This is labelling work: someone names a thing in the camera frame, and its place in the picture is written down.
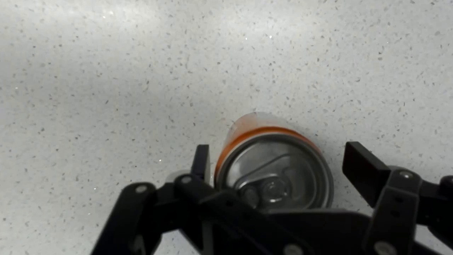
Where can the orange soda can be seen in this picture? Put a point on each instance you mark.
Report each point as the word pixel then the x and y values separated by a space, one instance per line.
pixel 273 165

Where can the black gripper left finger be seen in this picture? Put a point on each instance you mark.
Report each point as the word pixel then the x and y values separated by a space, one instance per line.
pixel 142 217

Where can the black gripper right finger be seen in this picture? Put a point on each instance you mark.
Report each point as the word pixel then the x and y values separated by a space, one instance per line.
pixel 396 199

